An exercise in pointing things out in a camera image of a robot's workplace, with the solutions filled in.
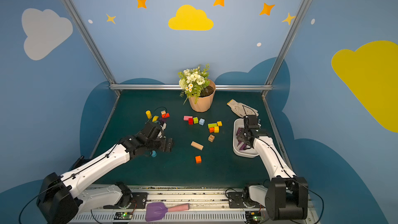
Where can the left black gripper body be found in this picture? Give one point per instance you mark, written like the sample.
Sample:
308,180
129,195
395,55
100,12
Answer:
158,132

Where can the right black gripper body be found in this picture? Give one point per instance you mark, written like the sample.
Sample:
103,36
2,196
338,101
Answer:
245,133

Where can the purple wedge block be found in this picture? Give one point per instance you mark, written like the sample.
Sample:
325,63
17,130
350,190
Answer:
241,146

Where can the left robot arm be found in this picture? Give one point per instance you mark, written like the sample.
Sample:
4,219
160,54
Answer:
61,197

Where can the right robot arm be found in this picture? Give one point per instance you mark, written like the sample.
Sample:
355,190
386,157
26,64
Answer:
286,196

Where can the white storage bin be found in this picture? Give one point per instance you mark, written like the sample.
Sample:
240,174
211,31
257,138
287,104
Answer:
249,152

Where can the teal cylinder block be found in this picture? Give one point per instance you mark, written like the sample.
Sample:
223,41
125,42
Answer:
153,154

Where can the white knit work glove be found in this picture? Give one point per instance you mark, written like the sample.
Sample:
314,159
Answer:
241,109

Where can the red rectangular block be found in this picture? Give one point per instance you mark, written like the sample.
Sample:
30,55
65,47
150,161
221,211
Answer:
165,115

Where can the pink rectangular block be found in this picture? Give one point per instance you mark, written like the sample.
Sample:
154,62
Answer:
186,118

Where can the wooden number cube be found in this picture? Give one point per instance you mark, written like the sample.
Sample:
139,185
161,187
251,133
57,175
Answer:
211,138

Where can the lime green long block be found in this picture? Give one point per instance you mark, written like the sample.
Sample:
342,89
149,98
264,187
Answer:
212,125

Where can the pale wooden long block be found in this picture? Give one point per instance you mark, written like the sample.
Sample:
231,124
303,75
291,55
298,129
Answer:
197,145

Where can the light blue cube block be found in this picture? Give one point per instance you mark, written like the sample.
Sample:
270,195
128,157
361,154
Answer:
201,121

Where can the orange cube block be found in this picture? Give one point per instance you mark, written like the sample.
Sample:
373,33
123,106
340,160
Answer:
198,159

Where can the pink flower pot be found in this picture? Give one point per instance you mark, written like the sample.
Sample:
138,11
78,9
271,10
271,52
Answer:
203,104

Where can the white green flower bouquet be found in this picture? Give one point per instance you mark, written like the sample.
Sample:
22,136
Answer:
194,83

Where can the purple pink toy shovel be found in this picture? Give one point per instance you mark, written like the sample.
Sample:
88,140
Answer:
157,210

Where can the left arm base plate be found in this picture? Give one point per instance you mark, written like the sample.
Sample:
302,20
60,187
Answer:
135,200

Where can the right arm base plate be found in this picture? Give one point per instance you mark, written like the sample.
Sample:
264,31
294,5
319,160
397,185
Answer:
240,200

